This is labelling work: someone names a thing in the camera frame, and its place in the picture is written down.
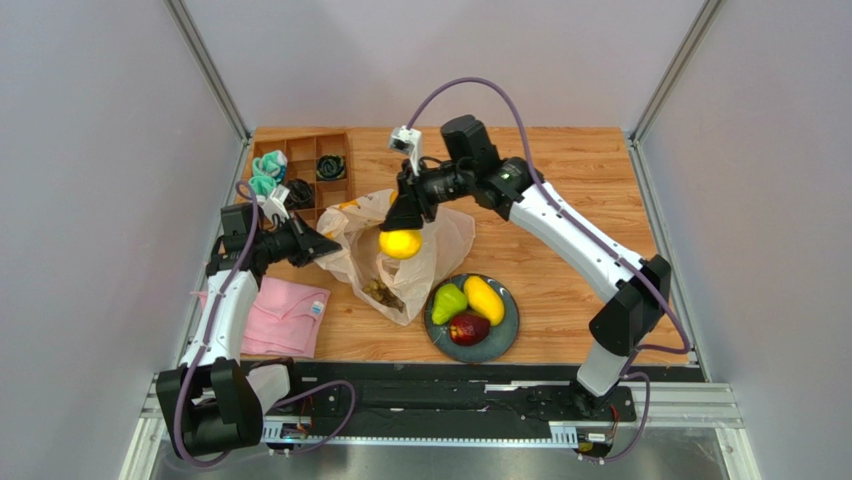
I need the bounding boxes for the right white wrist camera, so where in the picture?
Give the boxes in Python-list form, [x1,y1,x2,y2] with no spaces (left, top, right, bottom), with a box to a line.
[388,125,422,177]

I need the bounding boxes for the green fake pear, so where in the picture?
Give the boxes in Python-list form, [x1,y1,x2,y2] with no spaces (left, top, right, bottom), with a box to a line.
[431,283,468,325]

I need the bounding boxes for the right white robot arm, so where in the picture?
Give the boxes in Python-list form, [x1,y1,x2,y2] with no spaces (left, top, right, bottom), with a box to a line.
[381,115,672,398]

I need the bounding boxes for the dark grey round plate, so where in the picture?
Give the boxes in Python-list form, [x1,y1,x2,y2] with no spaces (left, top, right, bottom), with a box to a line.
[423,274,520,364]

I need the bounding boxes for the black rolled sock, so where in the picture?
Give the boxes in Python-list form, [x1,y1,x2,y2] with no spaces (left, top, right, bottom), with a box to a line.
[284,178,315,210]

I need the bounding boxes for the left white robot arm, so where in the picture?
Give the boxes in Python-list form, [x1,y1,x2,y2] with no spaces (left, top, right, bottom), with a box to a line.
[155,203,341,467]

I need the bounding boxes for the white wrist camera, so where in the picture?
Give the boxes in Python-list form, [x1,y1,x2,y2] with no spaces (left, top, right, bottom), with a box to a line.
[258,185,290,225]
[388,125,422,177]

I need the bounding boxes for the dark green rolled sock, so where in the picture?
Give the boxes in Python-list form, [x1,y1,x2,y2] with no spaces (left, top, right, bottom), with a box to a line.
[315,155,346,181]

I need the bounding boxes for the yellow fake pear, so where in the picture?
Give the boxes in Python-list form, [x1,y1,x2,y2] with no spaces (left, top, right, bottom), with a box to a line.
[378,230,423,260]

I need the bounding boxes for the pink folded cloth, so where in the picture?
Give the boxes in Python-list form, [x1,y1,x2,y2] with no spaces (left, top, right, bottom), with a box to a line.
[199,276,331,359]

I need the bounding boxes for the red fake apple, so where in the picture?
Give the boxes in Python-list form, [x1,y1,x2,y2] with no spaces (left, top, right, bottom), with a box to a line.
[448,312,491,347]

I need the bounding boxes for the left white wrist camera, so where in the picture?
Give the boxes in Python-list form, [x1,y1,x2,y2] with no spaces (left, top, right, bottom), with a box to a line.
[258,185,290,225]

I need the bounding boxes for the banana print plastic bag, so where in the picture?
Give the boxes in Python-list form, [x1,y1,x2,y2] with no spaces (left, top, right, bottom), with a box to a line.
[316,189,476,326]

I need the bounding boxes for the wooden compartment tray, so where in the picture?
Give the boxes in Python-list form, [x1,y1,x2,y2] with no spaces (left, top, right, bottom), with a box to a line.
[249,128,354,226]

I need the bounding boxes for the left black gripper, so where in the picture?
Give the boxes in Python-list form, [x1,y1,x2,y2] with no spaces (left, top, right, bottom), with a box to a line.
[252,211,340,269]

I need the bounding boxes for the teal rolled sock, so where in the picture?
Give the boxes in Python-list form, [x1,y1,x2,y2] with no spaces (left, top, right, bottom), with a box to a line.
[248,150,288,197]

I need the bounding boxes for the yellow fake mango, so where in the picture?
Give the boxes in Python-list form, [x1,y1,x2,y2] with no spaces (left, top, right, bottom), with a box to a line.
[463,275,505,327]

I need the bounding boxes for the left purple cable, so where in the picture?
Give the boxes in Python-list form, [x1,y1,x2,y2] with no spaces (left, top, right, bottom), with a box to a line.
[171,179,358,469]

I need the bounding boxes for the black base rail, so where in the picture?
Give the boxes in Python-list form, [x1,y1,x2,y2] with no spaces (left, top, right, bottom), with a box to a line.
[232,359,638,449]

